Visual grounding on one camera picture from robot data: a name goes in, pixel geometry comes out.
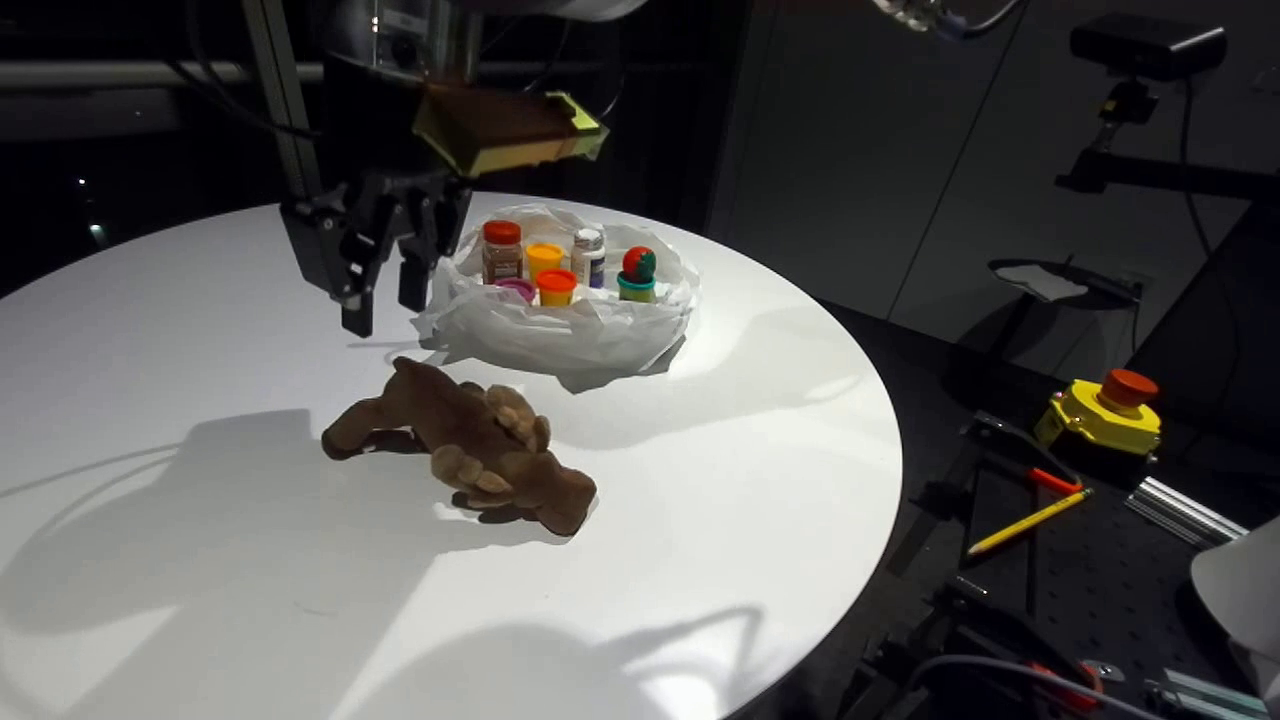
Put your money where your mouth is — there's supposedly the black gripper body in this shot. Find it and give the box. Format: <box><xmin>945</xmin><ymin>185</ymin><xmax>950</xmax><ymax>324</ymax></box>
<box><xmin>325</xmin><ymin>54</ymin><xmax>464</xmax><ymax>205</ymax></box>

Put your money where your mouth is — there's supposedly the brown spice jar red lid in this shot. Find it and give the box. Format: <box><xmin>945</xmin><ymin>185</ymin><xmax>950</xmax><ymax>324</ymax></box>
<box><xmin>476</xmin><ymin>217</ymin><xmax>527</xmax><ymax>283</ymax></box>

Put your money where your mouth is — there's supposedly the yellow dough tub red lid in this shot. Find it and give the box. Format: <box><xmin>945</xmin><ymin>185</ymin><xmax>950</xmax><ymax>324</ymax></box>
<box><xmin>530</xmin><ymin>267</ymin><xmax>582</xmax><ymax>312</ymax></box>

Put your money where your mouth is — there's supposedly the white bottle blue label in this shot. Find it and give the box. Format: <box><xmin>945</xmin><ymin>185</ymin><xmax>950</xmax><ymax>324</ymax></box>
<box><xmin>572</xmin><ymin>220</ymin><xmax>610</xmax><ymax>291</ymax></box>

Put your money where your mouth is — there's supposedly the brown plush toy animal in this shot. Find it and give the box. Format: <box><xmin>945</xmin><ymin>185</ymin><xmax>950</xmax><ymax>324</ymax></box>
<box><xmin>315</xmin><ymin>357</ymin><xmax>600</xmax><ymax>539</ymax></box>

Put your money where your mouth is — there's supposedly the white plastic bag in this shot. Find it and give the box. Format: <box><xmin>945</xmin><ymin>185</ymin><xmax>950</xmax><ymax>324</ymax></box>
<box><xmin>416</xmin><ymin>195</ymin><xmax>701</xmax><ymax>391</ymax></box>

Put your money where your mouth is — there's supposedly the small yellow bottle orange cap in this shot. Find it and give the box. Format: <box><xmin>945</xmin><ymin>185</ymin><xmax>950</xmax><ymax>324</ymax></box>
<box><xmin>521</xmin><ymin>237</ymin><xmax>572</xmax><ymax>283</ymax></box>

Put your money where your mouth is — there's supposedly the white paper sheet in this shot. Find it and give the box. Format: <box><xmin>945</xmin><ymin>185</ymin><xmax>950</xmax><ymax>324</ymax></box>
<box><xmin>993</xmin><ymin>255</ymin><xmax>1097</xmax><ymax>302</ymax></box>

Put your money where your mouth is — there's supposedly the yellow pencil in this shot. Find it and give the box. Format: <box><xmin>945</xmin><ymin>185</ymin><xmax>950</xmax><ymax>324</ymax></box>
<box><xmin>964</xmin><ymin>486</ymin><xmax>1097</xmax><ymax>560</ymax></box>

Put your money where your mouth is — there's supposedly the yellow emergency stop red button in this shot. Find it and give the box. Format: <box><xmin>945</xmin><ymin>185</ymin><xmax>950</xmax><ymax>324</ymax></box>
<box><xmin>1030</xmin><ymin>368</ymin><xmax>1166</xmax><ymax>465</ymax></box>

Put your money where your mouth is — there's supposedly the white rounded object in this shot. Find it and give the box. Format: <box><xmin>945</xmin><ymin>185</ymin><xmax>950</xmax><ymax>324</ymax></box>
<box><xmin>1189</xmin><ymin>516</ymin><xmax>1280</xmax><ymax>660</ymax></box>

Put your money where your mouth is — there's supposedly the grey window frame post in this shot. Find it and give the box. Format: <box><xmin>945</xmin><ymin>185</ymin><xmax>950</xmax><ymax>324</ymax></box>
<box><xmin>234</xmin><ymin>0</ymin><xmax>329</xmax><ymax>201</ymax></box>

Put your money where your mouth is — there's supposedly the yellowish wrist camera box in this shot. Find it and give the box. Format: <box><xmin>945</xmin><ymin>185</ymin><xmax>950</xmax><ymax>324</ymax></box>
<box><xmin>413</xmin><ymin>81</ymin><xmax>610</xmax><ymax>180</ymax></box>

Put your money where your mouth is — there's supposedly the grey horizontal window rail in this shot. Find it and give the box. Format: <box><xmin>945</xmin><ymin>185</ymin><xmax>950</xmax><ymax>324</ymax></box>
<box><xmin>0</xmin><ymin>54</ymin><xmax>335</xmax><ymax>95</ymax></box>

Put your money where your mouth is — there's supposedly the red handled black tool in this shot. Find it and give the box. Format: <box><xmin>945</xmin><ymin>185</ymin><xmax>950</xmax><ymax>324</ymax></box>
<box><xmin>966</xmin><ymin>413</ymin><xmax>1088</xmax><ymax>501</ymax></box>

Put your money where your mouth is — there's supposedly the grey cable bundle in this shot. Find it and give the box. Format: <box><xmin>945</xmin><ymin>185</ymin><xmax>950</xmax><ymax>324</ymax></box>
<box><xmin>903</xmin><ymin>646</ymin><xmax>1164</xmax><ymax>720</ymax></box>

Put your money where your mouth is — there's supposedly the black camera on stand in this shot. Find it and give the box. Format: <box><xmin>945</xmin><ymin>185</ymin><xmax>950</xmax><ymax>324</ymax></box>
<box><xmin>1069</xmin><ymin>12</ymin><xmax>1230</xmax><ymax>82</ymax></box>

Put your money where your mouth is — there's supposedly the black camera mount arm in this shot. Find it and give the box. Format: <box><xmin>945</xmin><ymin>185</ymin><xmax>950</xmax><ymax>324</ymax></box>
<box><xmin>1056</xmin><ymin>76</ymin><xmax>1280</xmax><ymax>206</ymax></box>

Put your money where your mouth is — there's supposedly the aluminium profile rail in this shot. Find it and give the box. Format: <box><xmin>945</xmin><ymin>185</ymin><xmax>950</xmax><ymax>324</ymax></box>
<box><xmin>1125</xmin><ymin>476</ymin><xmax>1253</xmax><ymax>548</ymax></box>

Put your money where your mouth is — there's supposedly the teal handled tool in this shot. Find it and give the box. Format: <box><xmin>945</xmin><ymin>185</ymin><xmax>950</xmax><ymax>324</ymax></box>
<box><xmin>1151</xmin><ymin>664</ymin><xmax>1271</xmax><ymax>720</ymax></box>

